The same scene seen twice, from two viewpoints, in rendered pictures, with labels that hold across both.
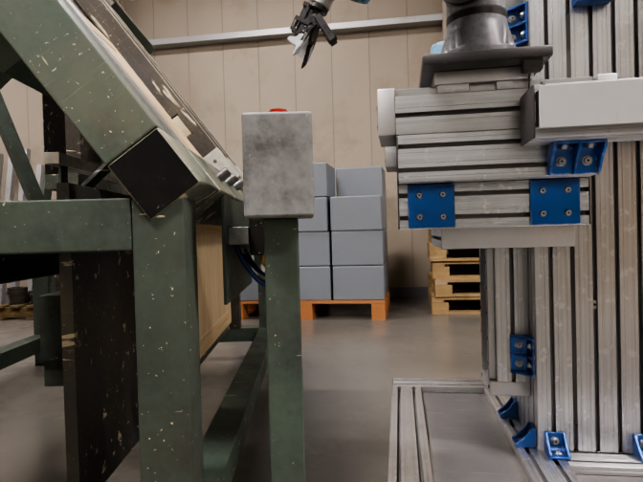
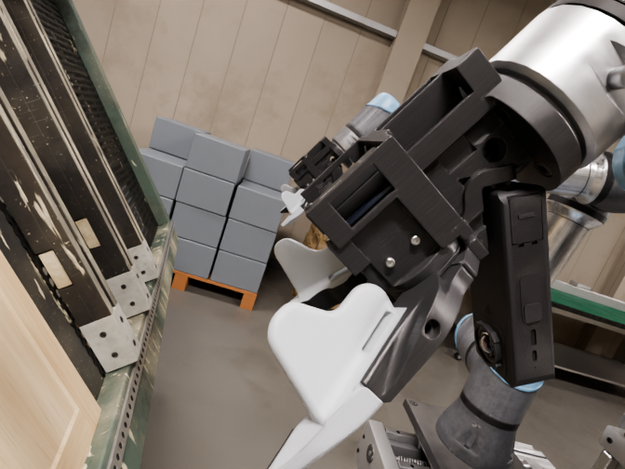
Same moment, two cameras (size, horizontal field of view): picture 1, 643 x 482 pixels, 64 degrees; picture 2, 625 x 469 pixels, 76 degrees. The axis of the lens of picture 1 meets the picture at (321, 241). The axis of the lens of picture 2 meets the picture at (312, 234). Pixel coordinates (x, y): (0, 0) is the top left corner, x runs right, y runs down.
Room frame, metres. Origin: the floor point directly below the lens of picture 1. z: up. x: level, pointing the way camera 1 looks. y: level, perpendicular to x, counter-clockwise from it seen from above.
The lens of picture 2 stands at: (0.95, 0.27, 1.49)
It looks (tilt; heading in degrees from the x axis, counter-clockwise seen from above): 12 degrees down; 342
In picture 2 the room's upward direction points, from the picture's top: 20 degrees clockwise
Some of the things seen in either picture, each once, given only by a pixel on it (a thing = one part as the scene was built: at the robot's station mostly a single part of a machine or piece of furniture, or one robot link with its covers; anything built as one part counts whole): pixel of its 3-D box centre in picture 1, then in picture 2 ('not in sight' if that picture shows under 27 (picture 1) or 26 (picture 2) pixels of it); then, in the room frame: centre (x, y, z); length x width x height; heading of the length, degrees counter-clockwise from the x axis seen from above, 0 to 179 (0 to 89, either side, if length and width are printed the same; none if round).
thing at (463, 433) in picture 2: not in sight; (481, 423); (1.51, -0.39, 1.09); 0.15 x 0.15 x 0.10
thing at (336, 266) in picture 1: (313, 240); (207, 208); (4.67, 0.07, 0.65); 1.30 x 0.87 x 1.29; 80
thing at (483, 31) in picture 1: (476, 43); not in sight; (1.02, -0.32, 1.09); 0.15 x 0.15 x 0.10
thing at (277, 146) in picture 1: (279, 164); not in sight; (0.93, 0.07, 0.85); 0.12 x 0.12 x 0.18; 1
